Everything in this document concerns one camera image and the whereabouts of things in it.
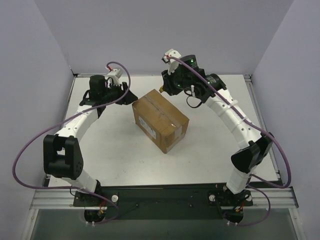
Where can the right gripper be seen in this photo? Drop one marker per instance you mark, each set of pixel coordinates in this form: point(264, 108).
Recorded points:
point(169, 83)

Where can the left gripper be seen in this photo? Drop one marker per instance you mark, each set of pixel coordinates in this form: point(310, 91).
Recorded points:
point(124, 92)

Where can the brown cardboard express box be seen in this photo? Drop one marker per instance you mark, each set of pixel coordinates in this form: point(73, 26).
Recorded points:
point(160, 120)

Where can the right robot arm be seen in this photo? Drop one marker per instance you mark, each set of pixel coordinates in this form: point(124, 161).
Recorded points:
point(253, 144)

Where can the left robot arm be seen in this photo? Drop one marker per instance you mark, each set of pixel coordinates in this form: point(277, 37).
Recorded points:
point(62, 156)

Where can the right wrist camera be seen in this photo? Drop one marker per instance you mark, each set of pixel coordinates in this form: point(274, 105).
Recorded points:
point(169, 58)

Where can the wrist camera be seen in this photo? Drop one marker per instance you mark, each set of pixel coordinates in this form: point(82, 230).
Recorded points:
point(115, 73)
point(169, 58)

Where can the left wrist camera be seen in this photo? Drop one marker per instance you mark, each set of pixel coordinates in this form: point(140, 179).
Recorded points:
point(115, 73)

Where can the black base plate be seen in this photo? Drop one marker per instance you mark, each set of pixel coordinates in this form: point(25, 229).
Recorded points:
point(170, 212)

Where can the aluminium frame rail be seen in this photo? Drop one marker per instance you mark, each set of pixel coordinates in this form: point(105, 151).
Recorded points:
point(181, 197)

